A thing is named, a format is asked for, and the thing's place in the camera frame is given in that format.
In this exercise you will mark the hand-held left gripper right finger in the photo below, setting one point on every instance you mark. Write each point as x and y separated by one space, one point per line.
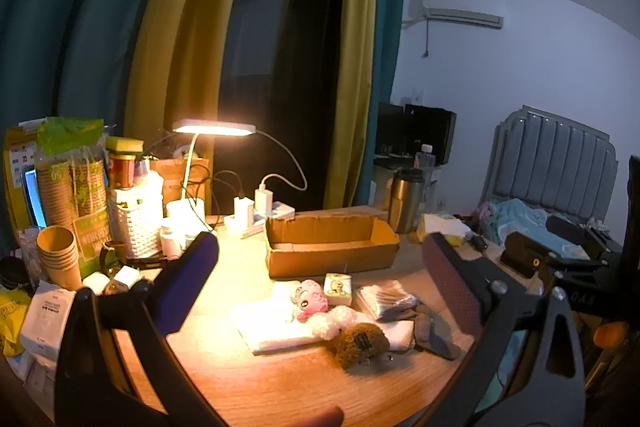
450 287

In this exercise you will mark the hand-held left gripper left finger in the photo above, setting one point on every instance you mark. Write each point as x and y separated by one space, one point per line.
190 277

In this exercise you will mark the white waffle paper towel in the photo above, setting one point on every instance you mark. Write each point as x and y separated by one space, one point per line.
270 327

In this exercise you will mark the brown plush toy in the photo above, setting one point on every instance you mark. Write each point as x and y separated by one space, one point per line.
360 344

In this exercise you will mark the pink plush toy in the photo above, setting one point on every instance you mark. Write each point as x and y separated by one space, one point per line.
312 302

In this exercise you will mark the cardboard box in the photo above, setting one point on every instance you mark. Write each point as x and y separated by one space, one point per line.
325 257

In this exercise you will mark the person's left hand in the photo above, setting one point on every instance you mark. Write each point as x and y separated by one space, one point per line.
320 418

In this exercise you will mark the white pill bottle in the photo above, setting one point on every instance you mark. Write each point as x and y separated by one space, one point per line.
170 239

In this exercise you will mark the grey gloves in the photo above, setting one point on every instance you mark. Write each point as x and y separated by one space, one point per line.
437 332

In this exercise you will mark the small black device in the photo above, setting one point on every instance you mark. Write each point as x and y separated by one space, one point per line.
477 242

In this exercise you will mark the yellow tissue pack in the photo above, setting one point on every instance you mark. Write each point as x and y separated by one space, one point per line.
442 227

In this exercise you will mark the clear pack of cotton swabs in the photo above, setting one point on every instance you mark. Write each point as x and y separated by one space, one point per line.
385 302

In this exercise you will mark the white woven basket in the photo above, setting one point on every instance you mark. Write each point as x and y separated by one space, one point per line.
140 227

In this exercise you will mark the light blue blanket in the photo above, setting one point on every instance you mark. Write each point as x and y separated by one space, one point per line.
520 222

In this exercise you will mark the steel tumbler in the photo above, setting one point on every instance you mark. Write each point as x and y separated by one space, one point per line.
405 202

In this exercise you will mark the brown paper bag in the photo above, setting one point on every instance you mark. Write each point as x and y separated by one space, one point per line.
172 179

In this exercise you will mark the white power strip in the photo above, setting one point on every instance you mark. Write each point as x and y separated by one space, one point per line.
280 211

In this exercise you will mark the small green tissue pack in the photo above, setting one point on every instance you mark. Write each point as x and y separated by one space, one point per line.
337 289

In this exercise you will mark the grey padded headboard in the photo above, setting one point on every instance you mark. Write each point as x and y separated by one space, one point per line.
555 162

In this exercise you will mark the white fluffy toy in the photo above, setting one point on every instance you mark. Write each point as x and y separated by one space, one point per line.
332 322

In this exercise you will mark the red jar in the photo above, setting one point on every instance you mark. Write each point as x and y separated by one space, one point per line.
122 172

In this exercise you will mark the clear water bottle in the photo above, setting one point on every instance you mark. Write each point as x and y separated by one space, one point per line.
425 157

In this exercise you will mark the stack of brown paper cups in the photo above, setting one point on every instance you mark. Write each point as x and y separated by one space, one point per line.
57 252

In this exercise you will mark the bagged paper cups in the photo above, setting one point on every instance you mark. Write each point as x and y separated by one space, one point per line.
75 187

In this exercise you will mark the yellow green sponge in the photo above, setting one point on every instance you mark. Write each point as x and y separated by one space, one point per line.
125 144

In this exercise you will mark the white face mask box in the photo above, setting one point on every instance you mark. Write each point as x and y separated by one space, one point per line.
47 322

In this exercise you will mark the white desk lamp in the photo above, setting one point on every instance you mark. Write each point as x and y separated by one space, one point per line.
215 127

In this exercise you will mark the black monitor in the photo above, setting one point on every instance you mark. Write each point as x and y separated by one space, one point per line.
425 127

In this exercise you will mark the yellow plastic bag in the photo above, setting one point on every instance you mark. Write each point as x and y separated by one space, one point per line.
11 322

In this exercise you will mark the yellow box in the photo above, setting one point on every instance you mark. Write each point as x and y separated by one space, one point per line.
15 177

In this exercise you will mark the yellow curtain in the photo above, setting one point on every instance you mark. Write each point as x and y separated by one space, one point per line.
175 32
357 57

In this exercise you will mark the white air conditioner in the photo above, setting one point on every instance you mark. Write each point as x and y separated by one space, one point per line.
460 16

